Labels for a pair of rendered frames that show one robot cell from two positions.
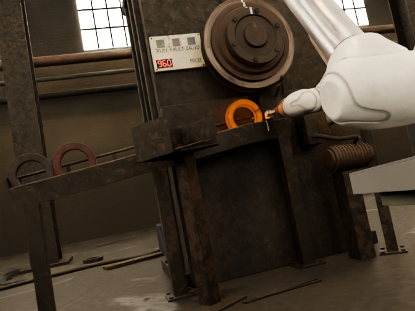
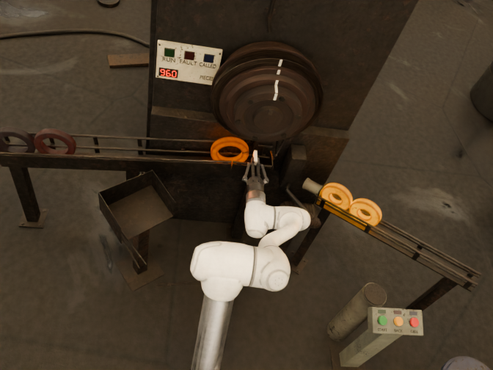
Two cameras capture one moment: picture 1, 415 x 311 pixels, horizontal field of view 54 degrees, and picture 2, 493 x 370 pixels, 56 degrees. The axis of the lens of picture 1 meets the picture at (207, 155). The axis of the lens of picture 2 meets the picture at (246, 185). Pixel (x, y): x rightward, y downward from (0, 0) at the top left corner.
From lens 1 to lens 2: 2.09 m
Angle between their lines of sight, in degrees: 57
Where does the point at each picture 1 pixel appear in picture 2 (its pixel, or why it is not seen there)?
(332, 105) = not seen: outside the picture
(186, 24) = (210, 35)
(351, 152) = not seen: hidden behind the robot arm
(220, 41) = (228, 104)
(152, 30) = (164, 31)
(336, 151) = not seen: hidden behind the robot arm
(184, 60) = (193, 75)
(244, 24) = (260, 105)
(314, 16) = (196, 354)
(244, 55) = (244, 131)
